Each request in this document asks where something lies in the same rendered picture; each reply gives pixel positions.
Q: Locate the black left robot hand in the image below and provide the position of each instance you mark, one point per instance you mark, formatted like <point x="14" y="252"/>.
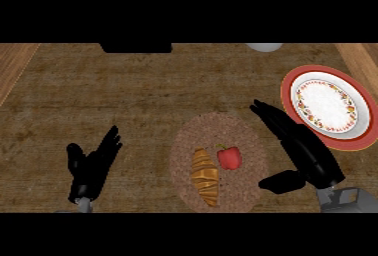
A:
<point x="93" y="163"/>

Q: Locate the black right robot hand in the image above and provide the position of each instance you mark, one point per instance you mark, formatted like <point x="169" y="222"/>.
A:
<point x="304" y="151"/>

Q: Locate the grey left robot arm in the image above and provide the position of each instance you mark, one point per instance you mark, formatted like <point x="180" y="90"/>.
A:
<point x="83" y="205"/>

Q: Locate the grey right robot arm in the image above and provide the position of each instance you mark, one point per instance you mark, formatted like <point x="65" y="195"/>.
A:
<point x="347" y="199"/>

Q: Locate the red rimmed floral plate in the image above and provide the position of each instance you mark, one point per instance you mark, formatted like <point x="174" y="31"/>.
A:
<point x="328" y="106"/>

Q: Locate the red bell pepper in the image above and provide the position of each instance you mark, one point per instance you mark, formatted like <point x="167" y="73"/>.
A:
<point x="229" y="158"/>

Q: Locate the golden brown croissant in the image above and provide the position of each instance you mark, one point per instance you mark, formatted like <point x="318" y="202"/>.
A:
<point x="204" y="178"/>

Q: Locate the pale grey round object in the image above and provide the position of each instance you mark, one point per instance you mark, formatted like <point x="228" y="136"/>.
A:
<point x="265" y="46"/>

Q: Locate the black rectangular appliance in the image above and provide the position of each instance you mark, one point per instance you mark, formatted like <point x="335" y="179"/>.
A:
<point x="136" y="47"/>

